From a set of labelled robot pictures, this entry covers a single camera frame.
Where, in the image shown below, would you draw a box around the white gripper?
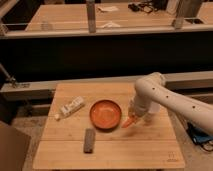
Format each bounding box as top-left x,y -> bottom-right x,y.
128,99 -> 148,119

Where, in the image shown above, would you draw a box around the orange pepper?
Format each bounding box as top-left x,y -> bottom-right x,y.
122,116 -> 136,128

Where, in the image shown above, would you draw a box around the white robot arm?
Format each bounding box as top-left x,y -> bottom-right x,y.
130,72 -> 213,135

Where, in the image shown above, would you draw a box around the orange ceramic bowl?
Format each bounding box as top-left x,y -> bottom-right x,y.
89,100 -> 122,130

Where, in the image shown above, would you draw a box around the white plastic cup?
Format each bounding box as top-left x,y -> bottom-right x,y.
144,101 -> 160,122

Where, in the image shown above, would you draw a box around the grey rectangular sponge block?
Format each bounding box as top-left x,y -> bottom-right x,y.
83,128 -> 96,153

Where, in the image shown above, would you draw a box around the white tube with label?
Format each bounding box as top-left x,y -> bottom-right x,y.
54,96 -> 85,121

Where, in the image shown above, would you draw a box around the blue object on floor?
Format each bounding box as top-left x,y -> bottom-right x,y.
186,123 -> 213,145

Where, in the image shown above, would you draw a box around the white paper on far table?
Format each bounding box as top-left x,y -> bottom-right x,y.
99,21 -> 121,28

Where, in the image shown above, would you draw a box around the metal clamp at left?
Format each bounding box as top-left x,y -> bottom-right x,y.
0,63 -> 30,88

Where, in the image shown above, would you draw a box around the brown box corner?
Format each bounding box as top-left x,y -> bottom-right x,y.
0,121 -> 31,171

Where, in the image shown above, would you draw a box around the black cables on far table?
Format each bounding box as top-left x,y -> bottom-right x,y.
127,0 -> 168,14

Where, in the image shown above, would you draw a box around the grey vertical post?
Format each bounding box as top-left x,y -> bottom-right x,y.
86,0 -> 96,33

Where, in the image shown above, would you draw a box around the grey post at right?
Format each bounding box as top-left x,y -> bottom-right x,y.
172,0 -> 204,29

